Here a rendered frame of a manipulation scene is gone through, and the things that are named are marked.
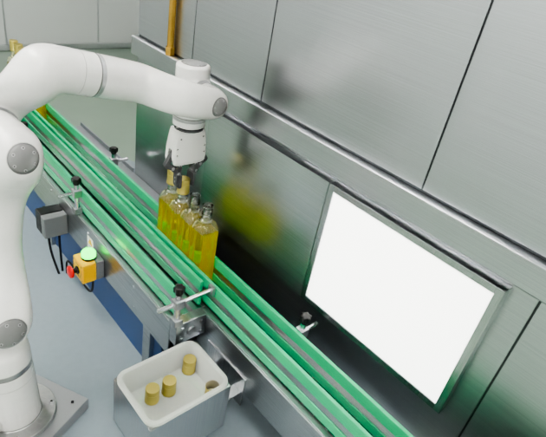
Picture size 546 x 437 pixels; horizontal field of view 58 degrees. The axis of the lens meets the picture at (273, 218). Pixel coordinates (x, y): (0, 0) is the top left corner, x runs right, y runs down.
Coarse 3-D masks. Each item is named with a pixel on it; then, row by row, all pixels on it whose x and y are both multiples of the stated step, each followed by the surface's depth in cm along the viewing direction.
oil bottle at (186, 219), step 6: (186, 210) 134; (180, 216) 135; (186, 216) 133; (192, 216) 133; (198, 216) 134; (180, 222) 136; (186, 222) 134; (192, 222) 133; (180, 228) 137; (186, 228) 134; (180, 234) 138; (186, 234) 135; (180, 240) 139; (186, 240) 136; (180, 246) 139; (186, 246) 137; (186, 252) 138
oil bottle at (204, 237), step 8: (192, 224) 132; (200, 224) 130; (208, 224) 130; (216, 224) 132; (192, 232) 132; (200, 232) 130; (208, 232) 130; (216, 232) 132; (192, 240) 134; (200, 240) 131; (208, 240) 132; (216, 240) 134; (192, 248) 135; (200, 248) 132; (208, 248) 133; (192, 256) 136; (200, 256) 133; (208, 256) 135; (200, 264) 135; (208, 264) 137; (208, 272) 139
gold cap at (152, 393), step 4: (148, 384) 118; (152, 384) 118; (156, 384) 118; (148, 388) 117; (152, 388) 117; (156, 388) 117; (148, 392) 116; (152, 392) 116; (156, 392) 116; (148, 396) 116; (152, 396) 116; (156, 396) 117; (148, 400) 117; (152, 400) 117; (156, 400) 118; (148, 404) 118; (152, 404) 118
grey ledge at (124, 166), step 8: (80, 128) 215; (88, 128) 212; (88, 136) 210; (96, 136) 207; (96, 144) 205; (104, 144) 203; (104, 152) 200; (120, 168) 191; (128, 168) 192; (136, 176) 188; (144, 184) 184; (152, 192) 180
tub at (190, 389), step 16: (176, 352) 125; (192, 352) 128; (128, 368) 117; (144, 368) 120; (160, 368) 124; (176, 368) 128; (208, 368) 124; (128, 384) 118; (144, 384) 122; (160, 384) 123; (176, 384) 124; (192, 384) 125; (224, 384) 118; (128, 400) 111; (144, 400) 119; (160, 400) 120; (176, 400) 120; (192, 400) 121; (144, 416) 107; (160, 416) 116; (176, 416) 109
